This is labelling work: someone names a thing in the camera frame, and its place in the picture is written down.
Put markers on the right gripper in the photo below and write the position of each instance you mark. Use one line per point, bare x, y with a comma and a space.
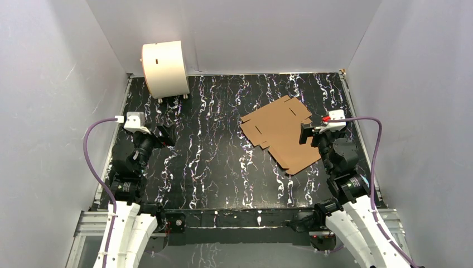
305, 132

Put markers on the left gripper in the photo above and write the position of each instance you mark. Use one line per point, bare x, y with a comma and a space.
159, 135

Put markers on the brown cardboard box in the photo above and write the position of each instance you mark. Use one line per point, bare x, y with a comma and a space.
277, 128

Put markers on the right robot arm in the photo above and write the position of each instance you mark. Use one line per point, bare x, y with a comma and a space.
350, 214

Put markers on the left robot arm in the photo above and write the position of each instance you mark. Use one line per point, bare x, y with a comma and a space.
130, 220

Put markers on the cream cylindrical wooden box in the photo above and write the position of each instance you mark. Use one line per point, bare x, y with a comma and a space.
164, 70

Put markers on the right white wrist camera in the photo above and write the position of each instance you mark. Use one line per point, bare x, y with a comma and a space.
333, 121

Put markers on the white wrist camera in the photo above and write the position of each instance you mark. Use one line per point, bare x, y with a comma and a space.
133, 122
333, 121

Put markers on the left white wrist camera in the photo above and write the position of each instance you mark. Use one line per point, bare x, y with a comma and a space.
133, 122

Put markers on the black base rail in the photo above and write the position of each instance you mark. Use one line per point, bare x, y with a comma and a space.
300, 227

